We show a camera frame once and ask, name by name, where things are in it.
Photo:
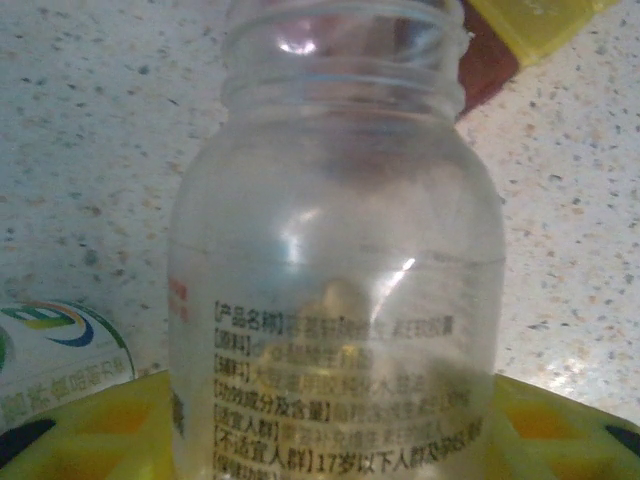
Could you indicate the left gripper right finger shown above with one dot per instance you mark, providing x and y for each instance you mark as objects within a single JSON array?
[{"x": 550, "y": 440}]

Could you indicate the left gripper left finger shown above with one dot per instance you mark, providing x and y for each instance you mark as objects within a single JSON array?
[{"x": 100, "y": 440}]

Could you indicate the clear plastic bottle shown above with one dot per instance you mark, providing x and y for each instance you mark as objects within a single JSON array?
[{"x": 325, "y": 175}]

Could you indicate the red and yellow pill organizer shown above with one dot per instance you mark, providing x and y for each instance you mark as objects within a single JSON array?
[{"x": 540, "y": 25}]

